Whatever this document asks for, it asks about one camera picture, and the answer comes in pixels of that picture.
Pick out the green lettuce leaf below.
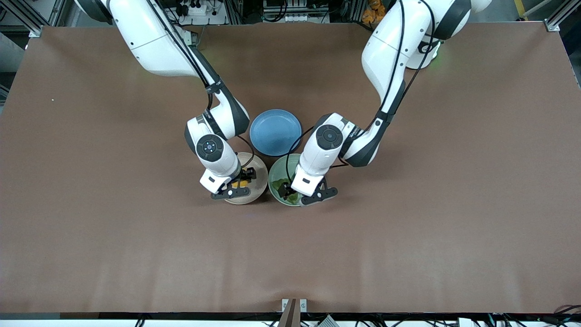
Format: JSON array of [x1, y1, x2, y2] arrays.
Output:
[[271, 178, 301, 206]]

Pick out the beige round plate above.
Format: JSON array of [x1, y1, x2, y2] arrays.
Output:
[[223, 152, 269, 205]]

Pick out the green round plate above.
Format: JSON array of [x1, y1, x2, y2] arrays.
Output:
[[268, 154, 304, 207]]

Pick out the blue round plate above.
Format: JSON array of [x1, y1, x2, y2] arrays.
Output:
[[250, 109, 302, 157]]

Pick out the white power strip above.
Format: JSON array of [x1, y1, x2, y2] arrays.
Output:
[[175, 0, 227, 25]]

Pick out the orange packets pile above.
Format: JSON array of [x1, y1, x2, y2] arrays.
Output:
[[362, 0, 387, 24]]

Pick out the brown camera mount post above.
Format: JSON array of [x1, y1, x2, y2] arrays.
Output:
[[278, 298, 308, 327]]

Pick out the aluminium frame profile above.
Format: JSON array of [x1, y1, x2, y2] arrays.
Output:
[[522, 0, 581, 32], [0, 0, 64, 38]]

